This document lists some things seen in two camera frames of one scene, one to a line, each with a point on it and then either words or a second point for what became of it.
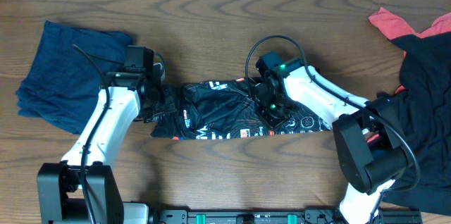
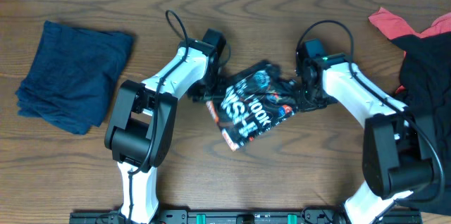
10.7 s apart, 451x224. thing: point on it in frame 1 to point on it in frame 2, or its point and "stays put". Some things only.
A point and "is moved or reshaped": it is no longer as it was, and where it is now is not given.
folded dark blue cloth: (61, 86) stays put
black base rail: (242, 216) stays put
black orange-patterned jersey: (225, 108) is moved or reshaped
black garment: (423, 102) stays put
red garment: (392, 27) stays put
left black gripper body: (163, 101) to (208, 90)
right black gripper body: (275, 113) to (309, 99)
